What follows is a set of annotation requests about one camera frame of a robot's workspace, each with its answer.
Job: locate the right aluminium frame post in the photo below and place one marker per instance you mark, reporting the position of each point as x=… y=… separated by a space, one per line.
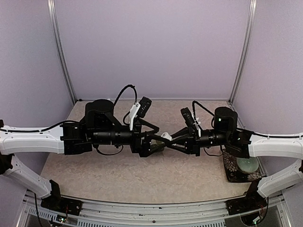
x=244 y=52

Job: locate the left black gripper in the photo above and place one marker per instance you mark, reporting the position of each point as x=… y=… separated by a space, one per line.
x=143 y=148

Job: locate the green weekly pill organizer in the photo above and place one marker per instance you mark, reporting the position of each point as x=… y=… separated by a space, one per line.
x=157 y=145

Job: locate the black floral square plate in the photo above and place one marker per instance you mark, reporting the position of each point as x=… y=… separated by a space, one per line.
x=234 y=174

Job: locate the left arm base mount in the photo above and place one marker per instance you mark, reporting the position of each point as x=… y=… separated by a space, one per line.
x=62 y=205

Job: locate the white pill bottle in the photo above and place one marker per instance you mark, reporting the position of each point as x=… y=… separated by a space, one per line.
x=166 y=135

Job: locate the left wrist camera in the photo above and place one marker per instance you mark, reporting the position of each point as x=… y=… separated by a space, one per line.
x=139 y=110

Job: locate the pale green bowl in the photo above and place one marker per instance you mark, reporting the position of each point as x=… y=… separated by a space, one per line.
x=248 y=165

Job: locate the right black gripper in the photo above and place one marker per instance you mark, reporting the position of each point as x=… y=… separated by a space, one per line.
x=193 y=142

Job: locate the front aluminium rail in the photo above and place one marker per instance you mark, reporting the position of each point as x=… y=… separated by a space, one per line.
x=111 y=214

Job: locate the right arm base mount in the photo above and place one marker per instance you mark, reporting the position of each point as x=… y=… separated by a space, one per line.
x=247 y=203

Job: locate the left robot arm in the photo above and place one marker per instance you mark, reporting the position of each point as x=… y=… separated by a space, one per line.
x=98 y=127

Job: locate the aluminium frame post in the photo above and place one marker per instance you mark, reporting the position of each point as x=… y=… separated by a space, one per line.
x=244 y=52
x=59 y=47

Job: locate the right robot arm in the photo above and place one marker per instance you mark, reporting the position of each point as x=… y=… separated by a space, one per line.
x=243 y=143

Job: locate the left aluminium frame post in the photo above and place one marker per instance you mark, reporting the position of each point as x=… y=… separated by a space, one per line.
x=59 y=47

